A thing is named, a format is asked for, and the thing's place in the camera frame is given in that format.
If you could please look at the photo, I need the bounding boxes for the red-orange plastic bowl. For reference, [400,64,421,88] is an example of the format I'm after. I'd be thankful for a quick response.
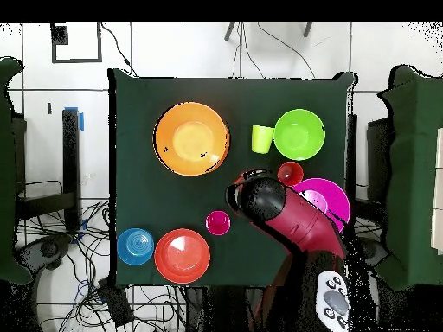
[153,227,211,285]

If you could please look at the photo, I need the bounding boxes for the green plastic bowl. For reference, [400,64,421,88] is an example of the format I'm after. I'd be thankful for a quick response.
[273,108,326,162]

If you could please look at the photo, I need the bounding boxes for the green plastic cup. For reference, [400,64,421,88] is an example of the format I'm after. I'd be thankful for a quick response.
[251,124,275,156]

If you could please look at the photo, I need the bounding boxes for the orange plastic bowl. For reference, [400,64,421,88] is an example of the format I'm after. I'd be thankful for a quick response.
[152,101,231,177]

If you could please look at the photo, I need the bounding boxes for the dark green table cloth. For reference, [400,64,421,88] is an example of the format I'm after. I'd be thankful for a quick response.
[108,67,356,288]

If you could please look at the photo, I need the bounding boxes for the tangled floor cables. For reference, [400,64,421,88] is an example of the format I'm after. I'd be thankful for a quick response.
[15,196,188,332]

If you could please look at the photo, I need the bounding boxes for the black metal stand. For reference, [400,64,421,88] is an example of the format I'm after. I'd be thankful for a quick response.
[15,107,82,232]

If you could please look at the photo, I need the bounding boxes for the blue plastic bowl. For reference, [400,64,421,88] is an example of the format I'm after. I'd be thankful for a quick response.
[116,227,156,267]

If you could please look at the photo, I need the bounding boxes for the red plastic cup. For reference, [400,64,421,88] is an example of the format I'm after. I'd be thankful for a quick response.
[277,161,305,188]

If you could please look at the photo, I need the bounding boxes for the pink plastic bowl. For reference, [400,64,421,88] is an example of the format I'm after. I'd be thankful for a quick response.
[292,177,351,234]

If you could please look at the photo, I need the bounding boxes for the black floor cable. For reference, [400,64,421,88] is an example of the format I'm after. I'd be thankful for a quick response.
[100,22,139,78]

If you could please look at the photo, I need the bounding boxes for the black square floor frame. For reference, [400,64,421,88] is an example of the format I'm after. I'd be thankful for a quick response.
[50,22,104,64]

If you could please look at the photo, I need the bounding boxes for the blue tape strip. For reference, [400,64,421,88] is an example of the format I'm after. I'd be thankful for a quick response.
[64,105,85,132]

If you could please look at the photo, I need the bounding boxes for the green covered side table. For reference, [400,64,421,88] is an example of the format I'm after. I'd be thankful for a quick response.
[375,64,443,291]
[0,56,32,284]

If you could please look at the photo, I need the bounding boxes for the magenta plastic cup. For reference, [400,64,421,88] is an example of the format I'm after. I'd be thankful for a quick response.
[204,209,232,237]

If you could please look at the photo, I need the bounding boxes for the black floor box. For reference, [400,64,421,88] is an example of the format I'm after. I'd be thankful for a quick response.
[97,277,135,329]

